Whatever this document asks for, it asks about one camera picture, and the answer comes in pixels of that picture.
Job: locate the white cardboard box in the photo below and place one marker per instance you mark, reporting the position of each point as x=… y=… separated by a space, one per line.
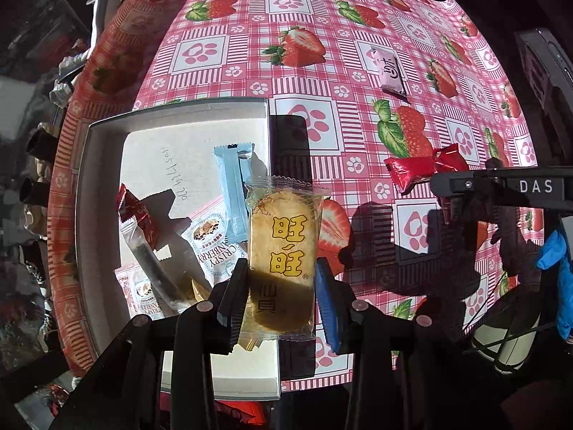
x=147 y=152

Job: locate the red cloth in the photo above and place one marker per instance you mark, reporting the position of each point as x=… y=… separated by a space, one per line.
x=241 y=414

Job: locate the red snack packet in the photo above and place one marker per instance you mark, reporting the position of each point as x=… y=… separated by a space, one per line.
x=138 y=219
x=412 y=168

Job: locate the gold snack packet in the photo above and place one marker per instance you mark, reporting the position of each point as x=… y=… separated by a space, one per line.
x=200 y=291

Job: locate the white cranberry snack packet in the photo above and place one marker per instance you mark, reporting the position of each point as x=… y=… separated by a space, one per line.
x=210 y=251
x=134 y=291

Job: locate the white cylindrical device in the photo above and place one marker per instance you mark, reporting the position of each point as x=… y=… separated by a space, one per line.
x=506 y=340

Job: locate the silver stick snack packet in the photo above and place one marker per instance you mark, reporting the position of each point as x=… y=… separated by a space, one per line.
x=147 y=260

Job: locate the dark grey electronic device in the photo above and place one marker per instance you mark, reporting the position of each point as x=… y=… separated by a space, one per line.
x=550 y=80

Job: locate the black shoe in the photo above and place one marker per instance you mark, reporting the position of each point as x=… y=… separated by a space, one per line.
x=40 y=143
x=33 y=190

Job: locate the black white laced sneaker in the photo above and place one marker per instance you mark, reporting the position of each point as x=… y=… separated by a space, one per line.
x=40 y=295

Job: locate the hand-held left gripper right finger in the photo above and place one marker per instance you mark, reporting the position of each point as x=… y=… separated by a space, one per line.
x=329 y=309

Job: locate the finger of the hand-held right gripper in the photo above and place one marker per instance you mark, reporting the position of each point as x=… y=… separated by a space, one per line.
x=452 y=186

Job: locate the clear rice cracker packet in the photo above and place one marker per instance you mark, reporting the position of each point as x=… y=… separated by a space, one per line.
x=282 y=242

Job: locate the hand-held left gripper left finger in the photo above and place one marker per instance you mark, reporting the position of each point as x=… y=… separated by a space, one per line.
x=232 y=304

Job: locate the pink snack packet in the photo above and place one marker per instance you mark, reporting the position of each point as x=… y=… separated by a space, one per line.
x=387 y=71

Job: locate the strawberry print tablecloth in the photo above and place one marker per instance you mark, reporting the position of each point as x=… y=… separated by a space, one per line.
x=358 y=22

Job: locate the light blue snack packet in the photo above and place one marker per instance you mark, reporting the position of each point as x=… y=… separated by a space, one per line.
x=230 y=188

